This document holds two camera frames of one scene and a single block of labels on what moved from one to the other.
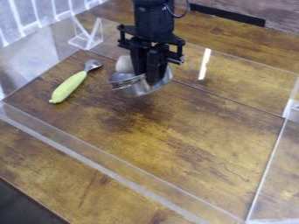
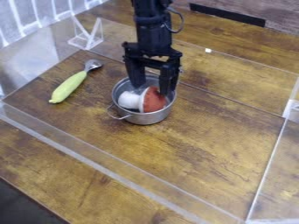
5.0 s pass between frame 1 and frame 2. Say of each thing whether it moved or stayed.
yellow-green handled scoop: stayed
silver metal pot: moved
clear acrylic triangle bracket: stayed
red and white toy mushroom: moved
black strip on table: stayed
